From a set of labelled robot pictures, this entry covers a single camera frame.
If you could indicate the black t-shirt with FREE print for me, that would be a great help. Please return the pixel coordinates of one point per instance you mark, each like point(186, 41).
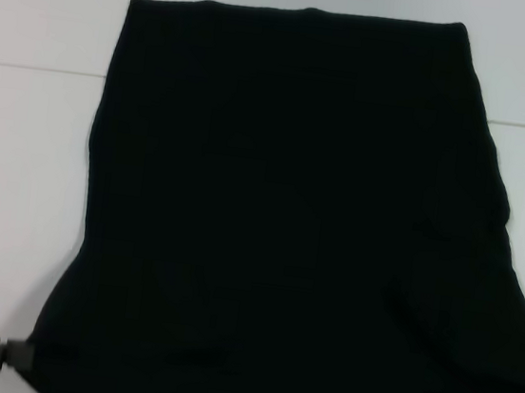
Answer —
point(289, 209)

